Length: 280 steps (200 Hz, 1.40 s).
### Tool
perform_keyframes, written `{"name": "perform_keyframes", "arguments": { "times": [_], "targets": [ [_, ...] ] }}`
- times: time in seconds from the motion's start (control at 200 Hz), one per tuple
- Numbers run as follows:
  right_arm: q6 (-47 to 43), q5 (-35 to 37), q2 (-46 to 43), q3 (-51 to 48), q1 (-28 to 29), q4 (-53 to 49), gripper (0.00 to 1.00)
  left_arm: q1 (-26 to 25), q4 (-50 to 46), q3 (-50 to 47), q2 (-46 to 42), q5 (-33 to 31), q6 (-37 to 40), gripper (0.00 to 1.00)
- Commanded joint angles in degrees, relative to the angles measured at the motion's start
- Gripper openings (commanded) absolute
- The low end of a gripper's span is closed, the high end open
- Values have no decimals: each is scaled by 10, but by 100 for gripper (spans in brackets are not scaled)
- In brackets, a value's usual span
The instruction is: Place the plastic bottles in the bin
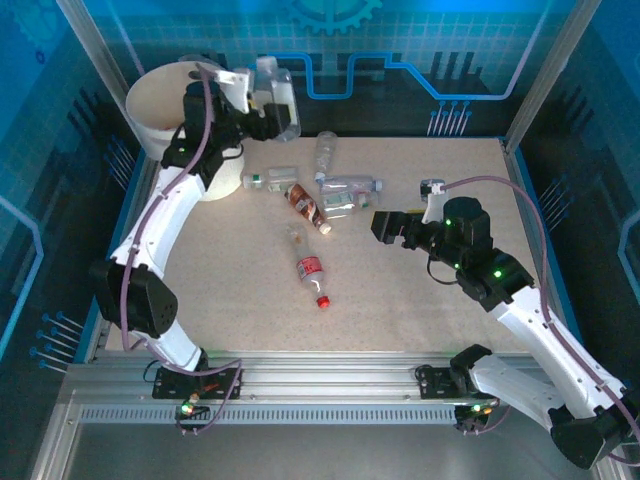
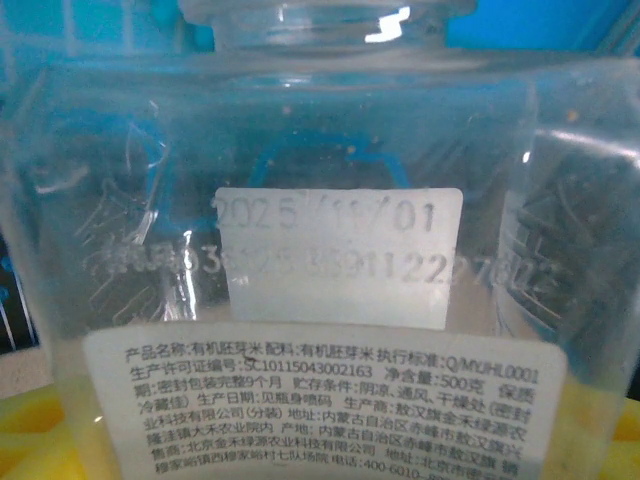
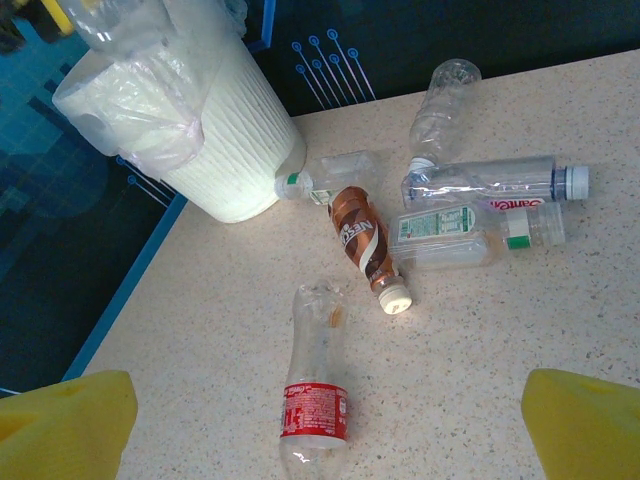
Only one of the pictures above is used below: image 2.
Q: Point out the square clear plastic jar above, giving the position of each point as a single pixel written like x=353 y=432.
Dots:
x=320 y=400

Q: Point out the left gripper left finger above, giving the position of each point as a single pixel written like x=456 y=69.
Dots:
x=30 y=440

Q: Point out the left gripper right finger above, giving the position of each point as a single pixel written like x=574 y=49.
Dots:
x=631 y=455

